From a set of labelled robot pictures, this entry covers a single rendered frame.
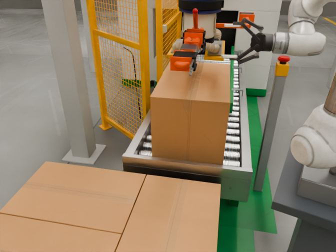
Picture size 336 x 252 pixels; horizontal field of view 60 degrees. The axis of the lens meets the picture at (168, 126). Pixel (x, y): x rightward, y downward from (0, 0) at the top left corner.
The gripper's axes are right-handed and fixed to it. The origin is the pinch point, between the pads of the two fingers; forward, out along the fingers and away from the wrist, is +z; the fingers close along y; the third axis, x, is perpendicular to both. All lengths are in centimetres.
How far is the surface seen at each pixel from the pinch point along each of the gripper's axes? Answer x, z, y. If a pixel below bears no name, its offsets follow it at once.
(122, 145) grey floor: 86, 88, 121
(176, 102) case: -4.0, 21.2, 30.0
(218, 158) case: -3, -2, 62
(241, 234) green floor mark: 1, -22, 123
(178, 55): -35.6, 15.9, -2.8
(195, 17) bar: 0.9, 14.1, -9.7
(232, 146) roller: 20, -10, 69
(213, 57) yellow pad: 9.6, 5.2, 10.6
